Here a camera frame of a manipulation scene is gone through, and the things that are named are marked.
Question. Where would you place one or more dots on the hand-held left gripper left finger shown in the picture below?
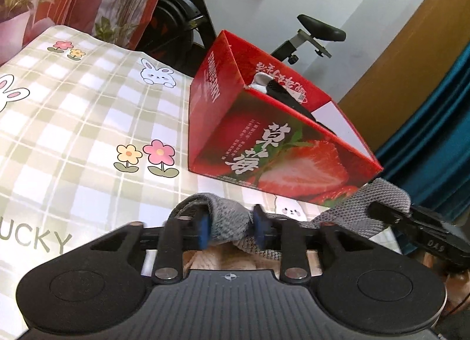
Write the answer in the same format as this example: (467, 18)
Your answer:
(204, 228)

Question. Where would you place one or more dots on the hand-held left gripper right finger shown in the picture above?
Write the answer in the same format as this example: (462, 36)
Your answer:
(260, 230)

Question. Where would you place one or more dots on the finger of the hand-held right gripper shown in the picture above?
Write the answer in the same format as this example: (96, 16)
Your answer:
(391, 215)

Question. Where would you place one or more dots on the grey knitted cloth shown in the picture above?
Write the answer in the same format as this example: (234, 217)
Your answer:
(235, 224)

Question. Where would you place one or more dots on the red strawberry print cardboard box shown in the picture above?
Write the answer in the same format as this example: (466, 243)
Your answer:
(264, 134)

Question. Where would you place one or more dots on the black and white soft cloth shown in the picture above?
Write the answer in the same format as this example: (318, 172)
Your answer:
(282, 94)

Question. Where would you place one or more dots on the blue curtain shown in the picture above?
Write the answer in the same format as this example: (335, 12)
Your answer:
(433, 134)

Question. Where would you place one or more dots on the checked cartoon print tablecloth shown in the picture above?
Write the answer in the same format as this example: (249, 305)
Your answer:
(91, 134)

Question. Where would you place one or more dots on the wooden door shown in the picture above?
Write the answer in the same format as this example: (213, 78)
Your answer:
(404, 49)

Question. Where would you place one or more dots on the black exercise bike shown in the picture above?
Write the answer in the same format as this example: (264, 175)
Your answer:
(183, 9)

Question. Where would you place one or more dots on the printed curtain with plants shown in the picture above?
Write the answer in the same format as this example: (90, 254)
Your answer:
(73, 2)

